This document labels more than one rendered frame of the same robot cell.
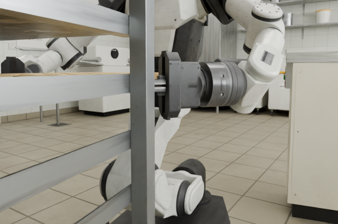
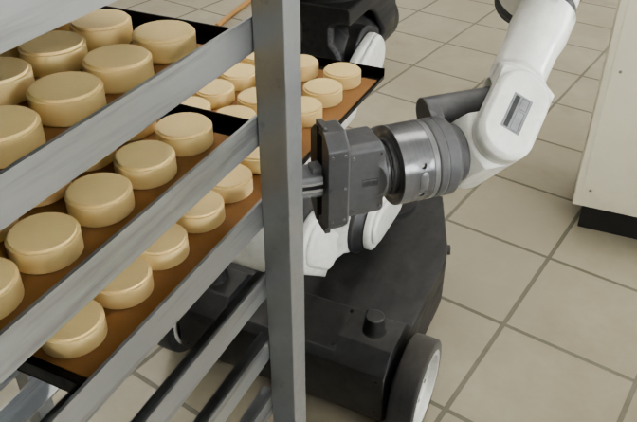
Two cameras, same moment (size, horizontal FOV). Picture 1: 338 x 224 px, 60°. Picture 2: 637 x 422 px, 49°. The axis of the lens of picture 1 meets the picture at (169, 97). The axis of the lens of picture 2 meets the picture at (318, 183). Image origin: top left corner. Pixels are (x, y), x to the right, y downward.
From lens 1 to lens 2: 0.38 m
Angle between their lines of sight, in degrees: 28
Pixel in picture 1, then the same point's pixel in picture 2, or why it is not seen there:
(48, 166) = (166, 401)
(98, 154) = (223, 341)
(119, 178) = not seen: hidden behind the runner
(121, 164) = not seen: hidden behind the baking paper
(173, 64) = (336, 158)
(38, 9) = (136, 251)
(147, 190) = (293, 350)
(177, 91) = (343, 196)
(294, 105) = (625, 16)
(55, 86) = (164, 315)
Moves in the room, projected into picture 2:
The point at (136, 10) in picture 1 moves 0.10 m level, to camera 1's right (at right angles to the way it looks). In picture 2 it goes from (270, 114) to (386, 116)
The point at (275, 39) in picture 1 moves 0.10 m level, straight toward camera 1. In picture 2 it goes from (553, 29) to (542, 62)
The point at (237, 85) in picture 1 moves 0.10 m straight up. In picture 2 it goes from (450, 177) to (461, 91)
